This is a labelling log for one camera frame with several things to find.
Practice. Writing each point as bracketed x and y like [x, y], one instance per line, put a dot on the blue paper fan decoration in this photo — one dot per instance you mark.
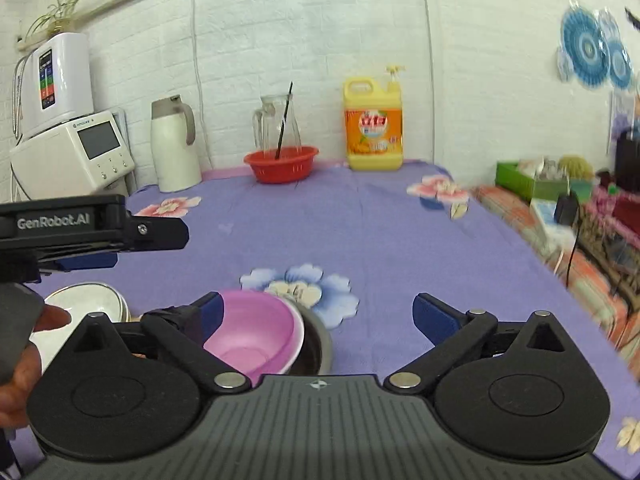
[591, 49]

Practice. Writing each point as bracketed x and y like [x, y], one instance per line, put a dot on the potted green plant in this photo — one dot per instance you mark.
[58, 18]

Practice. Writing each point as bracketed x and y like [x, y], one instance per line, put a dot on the white wall water purifier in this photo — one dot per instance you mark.
[56, 84]

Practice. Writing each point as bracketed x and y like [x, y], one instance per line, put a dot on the white floral plate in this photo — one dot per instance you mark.
[111, 302]

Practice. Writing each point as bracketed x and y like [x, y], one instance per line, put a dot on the person's left hand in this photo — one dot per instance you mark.
[14, 394]

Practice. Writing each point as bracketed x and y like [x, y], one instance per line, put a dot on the white red ceramic bowl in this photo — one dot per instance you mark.
[295, 343]

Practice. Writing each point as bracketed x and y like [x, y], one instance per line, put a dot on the purple floral tablecloth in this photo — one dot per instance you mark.
[369, 247]

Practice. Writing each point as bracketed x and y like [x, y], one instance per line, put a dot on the white water dispenser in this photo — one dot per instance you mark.
[87, 156]

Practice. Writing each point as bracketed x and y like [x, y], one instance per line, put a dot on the black stirring stick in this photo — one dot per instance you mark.
[284, 120]

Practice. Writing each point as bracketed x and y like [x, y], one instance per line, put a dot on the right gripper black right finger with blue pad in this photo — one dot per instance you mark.
[458, 337]

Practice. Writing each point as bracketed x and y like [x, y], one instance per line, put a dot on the white thermos jug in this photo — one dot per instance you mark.
[174, 152]

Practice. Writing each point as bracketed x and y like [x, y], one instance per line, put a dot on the clear glass pitcher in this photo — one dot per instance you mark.
[266, 123]

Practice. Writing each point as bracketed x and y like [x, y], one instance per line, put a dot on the purple plastic bowl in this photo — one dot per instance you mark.
[253, 334]

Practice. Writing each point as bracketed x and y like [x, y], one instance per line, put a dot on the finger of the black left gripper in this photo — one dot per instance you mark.
[71, 263]
[153, 234]

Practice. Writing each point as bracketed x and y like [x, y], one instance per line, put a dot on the green box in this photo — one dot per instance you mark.
[546, 178]

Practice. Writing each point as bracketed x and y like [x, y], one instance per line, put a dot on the red plastic basket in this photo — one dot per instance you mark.
[291, 164]

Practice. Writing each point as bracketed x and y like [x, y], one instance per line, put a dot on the yellow dish soap bottle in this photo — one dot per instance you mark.
[374, 123]

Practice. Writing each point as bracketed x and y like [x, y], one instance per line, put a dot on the black power adapter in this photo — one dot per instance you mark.
[566, 209]

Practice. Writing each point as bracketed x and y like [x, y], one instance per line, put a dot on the white plate dark rim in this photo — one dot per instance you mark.
[78, 300]

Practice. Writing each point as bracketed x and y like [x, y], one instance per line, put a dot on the stainless steel bowl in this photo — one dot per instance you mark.
[315, 358]

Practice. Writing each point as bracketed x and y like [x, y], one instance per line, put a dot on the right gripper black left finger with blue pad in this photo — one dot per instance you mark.
[180, 334]

